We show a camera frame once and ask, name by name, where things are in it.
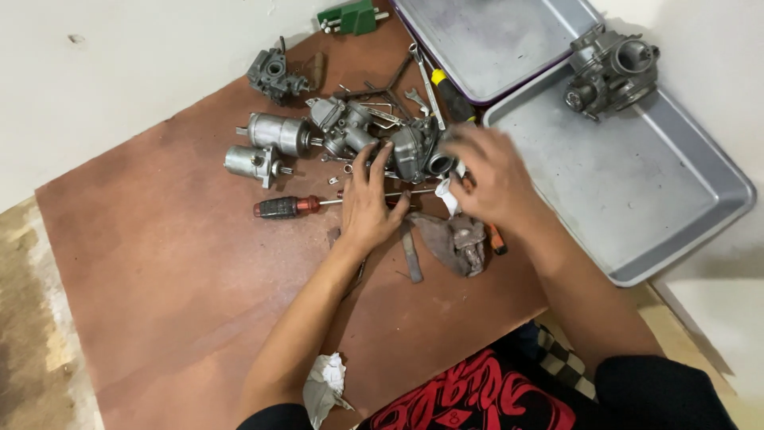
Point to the person's right hand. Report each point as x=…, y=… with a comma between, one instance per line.
x=498, y=179

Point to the person's left hand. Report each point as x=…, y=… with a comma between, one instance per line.
x=364, y=209

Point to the person's right fingers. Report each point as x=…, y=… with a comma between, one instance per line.
x=468, y=155

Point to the white wiping cloth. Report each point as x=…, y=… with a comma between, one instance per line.
x=446, y=196

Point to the grey carburetor with round intake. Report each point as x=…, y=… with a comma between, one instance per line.
x=421, y=152

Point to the yellow black screwdriver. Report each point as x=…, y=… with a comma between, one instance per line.
x=452, y=98

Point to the small silver open wrench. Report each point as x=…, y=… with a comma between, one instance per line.
x=418, y=100

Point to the long silver combination wrench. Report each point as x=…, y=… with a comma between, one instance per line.
x=428, y=89

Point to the dirty brown rag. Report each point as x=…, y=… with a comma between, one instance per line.
x=450, y=242

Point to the three-way socket wrench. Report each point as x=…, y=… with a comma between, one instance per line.
x=387, y=91

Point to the metal tray with purple rim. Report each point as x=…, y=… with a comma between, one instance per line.
x=489, y=42

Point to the flat metal file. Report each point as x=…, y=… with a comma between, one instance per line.
x=412, y=257

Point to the grey carburetor with float bowl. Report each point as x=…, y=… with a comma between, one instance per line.
x=343, y=122

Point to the large plain metal tray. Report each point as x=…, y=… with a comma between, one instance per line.
x=621, y=191

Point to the large grey carburetor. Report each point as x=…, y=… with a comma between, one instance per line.
x=609, y=71

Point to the green block with bolts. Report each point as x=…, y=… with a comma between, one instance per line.
x=352, y=17

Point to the red black screwdriver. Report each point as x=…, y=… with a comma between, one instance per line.
x=286, y=206

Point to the large silver starter motor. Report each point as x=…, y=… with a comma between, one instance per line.
x=277, y=132

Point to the small dark carburetor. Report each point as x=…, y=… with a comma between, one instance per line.
x=276, y=74

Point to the small silver starter motor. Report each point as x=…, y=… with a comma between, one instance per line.
x=253, y=163

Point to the black white checkered cloth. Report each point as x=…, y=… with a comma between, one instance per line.
x=564, y=361

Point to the black shirt with red print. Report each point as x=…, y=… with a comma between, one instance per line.
x=489, y=400

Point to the crumpled white grey cloth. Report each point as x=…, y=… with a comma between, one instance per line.
x=323, y=385

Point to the brown plywood work board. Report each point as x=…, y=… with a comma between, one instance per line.
x=179, y=269

